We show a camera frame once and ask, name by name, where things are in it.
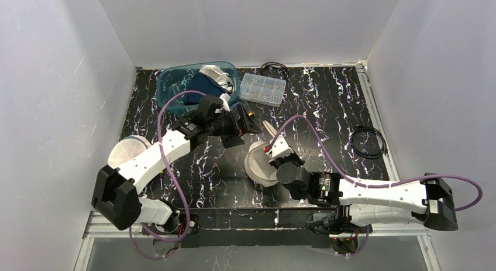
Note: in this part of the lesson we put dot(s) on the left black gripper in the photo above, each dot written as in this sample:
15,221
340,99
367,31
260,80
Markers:
238,123

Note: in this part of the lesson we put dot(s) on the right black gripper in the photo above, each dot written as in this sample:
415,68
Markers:
284,160

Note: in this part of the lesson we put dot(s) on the dark blue lace bra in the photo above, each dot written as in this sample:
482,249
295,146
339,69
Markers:
205,84

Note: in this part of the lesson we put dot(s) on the teal plastic bin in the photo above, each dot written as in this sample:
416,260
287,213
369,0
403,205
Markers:
174,80

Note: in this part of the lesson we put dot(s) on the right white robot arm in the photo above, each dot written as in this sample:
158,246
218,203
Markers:
357,203

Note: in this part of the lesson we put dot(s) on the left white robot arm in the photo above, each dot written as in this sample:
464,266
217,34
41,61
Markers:
117,188

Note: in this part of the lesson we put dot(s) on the clear plastic screw box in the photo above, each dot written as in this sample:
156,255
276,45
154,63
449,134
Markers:
262,89

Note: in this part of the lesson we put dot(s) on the white cloth in bin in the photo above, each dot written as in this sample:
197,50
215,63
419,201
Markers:
217,73

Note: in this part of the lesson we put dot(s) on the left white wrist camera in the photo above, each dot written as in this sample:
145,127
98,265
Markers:
225,100

